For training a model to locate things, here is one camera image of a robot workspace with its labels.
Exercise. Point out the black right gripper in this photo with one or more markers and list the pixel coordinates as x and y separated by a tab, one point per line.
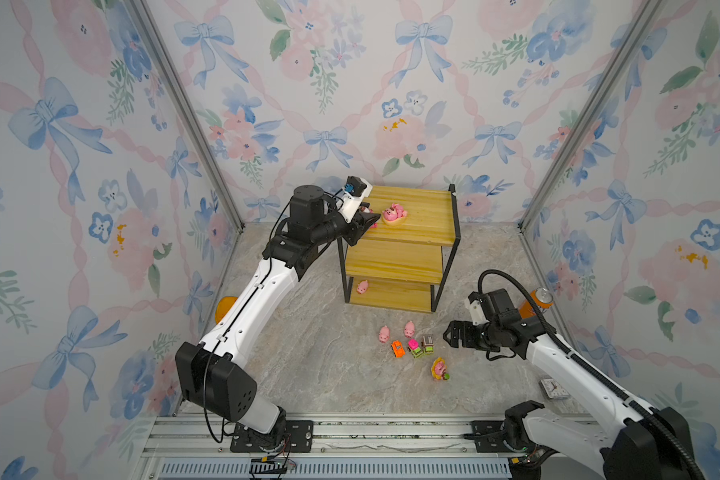
466	328

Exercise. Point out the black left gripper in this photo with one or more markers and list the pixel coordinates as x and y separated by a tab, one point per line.
358	226

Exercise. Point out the pink yellow doll toy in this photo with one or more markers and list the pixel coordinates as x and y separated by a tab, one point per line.
439	370

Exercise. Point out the pink figure toy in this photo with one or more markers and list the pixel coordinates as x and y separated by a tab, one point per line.
368	210

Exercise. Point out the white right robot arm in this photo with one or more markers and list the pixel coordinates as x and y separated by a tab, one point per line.
628	437

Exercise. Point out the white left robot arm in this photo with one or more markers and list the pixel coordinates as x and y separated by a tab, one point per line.
212	372

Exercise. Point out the pink pig toy on shelf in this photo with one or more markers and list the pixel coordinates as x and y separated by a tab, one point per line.
362	287

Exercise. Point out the small card packet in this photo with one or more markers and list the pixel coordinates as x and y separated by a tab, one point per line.
553	390

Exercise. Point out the green pink toy truck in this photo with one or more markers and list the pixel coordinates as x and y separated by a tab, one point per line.
415	348

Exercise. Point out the orange toy car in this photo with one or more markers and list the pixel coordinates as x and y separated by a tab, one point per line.
398	348

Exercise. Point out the orange lidded plastic jar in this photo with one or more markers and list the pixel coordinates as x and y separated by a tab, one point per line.
224	305

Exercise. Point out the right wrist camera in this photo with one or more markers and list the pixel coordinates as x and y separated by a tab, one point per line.
474	306

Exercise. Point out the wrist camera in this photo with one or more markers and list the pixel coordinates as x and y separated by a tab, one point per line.
474	306
353	194

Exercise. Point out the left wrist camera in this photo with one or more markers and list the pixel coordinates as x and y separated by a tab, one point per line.
353	194

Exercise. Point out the wooden shelf with black frame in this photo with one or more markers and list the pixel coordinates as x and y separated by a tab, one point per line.
407	265

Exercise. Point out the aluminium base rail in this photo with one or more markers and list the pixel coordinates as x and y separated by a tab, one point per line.
343	446

